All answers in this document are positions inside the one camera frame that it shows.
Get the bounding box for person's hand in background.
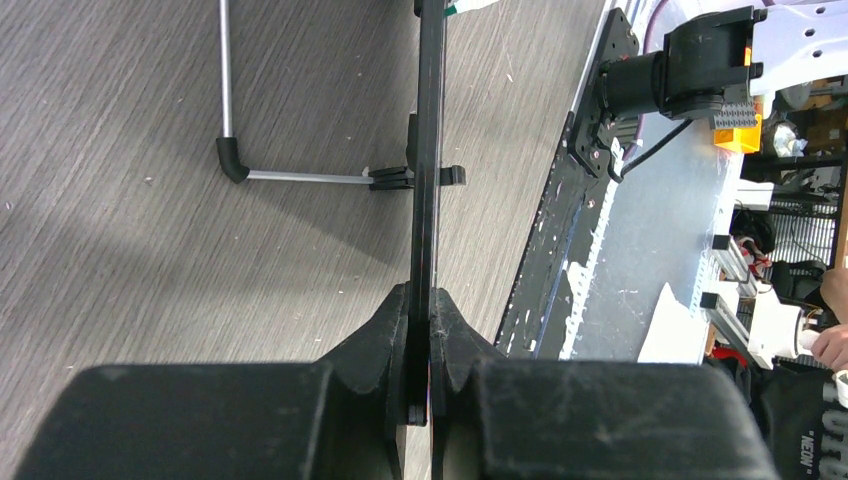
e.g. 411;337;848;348
810;268;847;372

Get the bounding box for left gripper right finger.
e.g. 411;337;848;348
430;290;778;479

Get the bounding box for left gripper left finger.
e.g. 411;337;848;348
15;285;407;479

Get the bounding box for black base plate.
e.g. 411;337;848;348
493;6;644;362

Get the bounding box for small whiteboard with stand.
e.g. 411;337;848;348
216;0;465;426

